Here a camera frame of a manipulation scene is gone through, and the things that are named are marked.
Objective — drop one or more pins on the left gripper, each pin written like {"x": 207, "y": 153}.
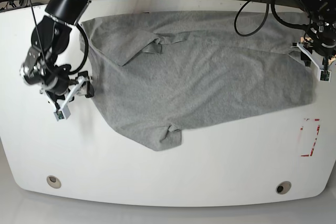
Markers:
{"x": 305, "y": 59}

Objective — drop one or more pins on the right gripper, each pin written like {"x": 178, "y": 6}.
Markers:
{"x": 87, "y": 88}

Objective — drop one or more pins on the grey T-shirt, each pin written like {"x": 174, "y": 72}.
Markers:
{"x": 157, "y": 74}

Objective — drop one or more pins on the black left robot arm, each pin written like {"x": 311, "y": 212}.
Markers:
{"x": 321, "y": 27}

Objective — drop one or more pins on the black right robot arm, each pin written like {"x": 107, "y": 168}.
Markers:
{"x": 50, "y": 38}

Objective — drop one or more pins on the red tape rectangle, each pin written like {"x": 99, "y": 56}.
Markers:
{"x": 308, "y": 136}

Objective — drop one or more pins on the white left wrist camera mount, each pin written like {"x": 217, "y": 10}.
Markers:
{"x": 317, "y": 61}

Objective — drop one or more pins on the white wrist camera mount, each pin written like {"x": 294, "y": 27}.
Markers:
{"x": 317, "y": 61}
{"x": 60, "y": 103}

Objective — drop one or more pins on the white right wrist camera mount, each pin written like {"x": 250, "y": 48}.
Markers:
{"x": 60, "y": 103}

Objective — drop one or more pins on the left table cable grommet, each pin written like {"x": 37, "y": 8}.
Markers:
{"x": 53, "y": 182}

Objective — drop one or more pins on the table cable grommet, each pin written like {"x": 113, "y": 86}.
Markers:
{"x": 53, "y": 182}
{"x": 283, "y": 187}

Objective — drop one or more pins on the right table cable grommet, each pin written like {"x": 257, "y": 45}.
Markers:
{"x": 283, "y": 187}

